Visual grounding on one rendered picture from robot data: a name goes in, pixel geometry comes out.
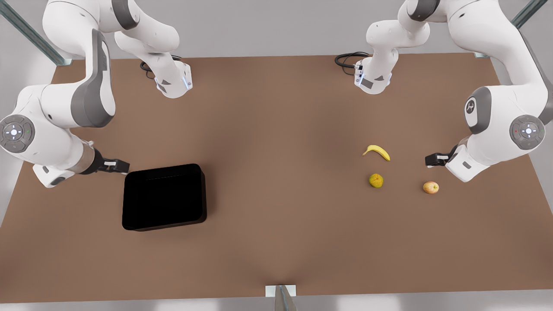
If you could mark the black storage box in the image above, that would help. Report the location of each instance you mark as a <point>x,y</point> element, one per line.
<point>164,198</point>

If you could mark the yellow-green pear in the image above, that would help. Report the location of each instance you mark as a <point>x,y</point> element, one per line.
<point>376,180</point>

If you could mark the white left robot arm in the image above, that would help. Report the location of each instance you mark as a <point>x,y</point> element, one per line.
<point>497,103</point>

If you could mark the red-yellow apple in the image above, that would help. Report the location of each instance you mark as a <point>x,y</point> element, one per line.
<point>430,187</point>

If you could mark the yellow banana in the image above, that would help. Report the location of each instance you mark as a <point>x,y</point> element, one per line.
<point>377,151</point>

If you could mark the silver frame post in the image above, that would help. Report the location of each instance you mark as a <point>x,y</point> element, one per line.
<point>525,13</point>
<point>283,298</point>
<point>30,32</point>

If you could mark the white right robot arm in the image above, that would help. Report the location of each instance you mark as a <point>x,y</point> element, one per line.
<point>65,103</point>

